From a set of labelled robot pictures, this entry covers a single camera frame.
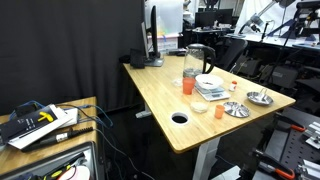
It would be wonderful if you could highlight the white kitchen scale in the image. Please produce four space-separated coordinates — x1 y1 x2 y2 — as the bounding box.
194 83 232 102

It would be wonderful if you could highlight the small black box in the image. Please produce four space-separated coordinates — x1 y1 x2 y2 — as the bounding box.
129 48 146 70

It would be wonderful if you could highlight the small orange cup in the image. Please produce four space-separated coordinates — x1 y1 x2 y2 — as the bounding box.
214 104 226 120

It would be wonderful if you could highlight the white desk leg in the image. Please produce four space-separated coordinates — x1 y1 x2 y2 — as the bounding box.
191 136 222 180

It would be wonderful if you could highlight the large orange cup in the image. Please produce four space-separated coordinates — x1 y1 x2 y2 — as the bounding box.
182 77 197 96

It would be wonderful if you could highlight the black office chair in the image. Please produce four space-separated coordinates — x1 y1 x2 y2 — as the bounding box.
216 37 249 73

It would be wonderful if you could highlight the background black monitor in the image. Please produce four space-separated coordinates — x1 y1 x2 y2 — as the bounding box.
194 8 234 29

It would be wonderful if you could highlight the pink toy item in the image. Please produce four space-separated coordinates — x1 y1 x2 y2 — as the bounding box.
58 164 91 180

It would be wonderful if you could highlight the black computer monitor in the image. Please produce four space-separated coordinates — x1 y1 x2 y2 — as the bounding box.
141 5 165 68

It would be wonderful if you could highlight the metal bowl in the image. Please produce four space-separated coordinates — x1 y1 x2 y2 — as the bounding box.
246 88 275 107

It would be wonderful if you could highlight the black booklet with yellow mark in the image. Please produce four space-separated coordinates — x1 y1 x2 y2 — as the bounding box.
0 105 59 144

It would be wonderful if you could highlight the round ribbed metal plate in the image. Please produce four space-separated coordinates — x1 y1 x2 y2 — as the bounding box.
222 101 251 119

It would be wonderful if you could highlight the blue cable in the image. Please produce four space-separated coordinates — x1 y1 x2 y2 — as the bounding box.
8 99 114 129

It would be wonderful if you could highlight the black handheld tool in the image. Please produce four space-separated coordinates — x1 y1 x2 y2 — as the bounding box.
21 126 94 153

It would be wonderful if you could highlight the glass container with yellow contents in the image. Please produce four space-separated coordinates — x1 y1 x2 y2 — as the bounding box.
189 90 210 114

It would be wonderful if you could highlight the glass kettle with black handle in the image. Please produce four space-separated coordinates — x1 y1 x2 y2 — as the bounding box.
182 43 217 79

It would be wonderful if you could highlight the white bowl with beans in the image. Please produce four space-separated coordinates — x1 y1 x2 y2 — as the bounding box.
195 73 225 90

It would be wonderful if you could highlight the black plastic tray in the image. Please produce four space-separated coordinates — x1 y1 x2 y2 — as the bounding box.
0 141 101 180

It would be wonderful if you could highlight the white printed storage box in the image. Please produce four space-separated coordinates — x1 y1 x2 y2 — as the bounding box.
147 33 179 54

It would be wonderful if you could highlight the yellow toy item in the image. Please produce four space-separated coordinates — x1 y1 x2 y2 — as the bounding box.
49 168 73 178

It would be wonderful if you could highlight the black perforated board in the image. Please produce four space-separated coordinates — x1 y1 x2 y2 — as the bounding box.
251 106 320 180

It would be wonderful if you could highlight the white desk cable grommet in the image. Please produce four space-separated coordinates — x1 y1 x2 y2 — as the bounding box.
170 111 191 127

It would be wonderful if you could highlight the black clamp with orange handle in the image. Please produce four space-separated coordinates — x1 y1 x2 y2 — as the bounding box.
253 148 296 180
273 112 307 133

